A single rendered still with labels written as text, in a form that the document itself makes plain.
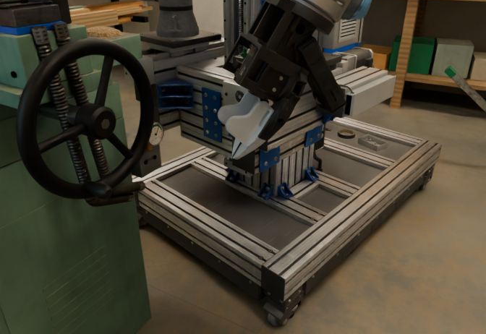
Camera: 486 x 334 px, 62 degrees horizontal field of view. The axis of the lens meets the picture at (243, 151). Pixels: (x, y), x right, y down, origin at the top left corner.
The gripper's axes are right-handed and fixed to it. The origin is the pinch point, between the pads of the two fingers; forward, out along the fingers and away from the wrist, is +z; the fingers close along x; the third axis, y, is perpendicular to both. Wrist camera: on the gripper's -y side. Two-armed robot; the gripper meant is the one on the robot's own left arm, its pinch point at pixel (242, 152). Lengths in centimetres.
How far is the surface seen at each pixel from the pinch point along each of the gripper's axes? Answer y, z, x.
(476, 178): -185, -5, -83
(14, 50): 30.1, 7.5, -29.0
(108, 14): 14, 2, -73
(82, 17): 20, 5, -68
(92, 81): 16.2, 9.6, -36.1
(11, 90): 28.5, 14.4, -29.0
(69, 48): 23.2, 2.1, -23.0
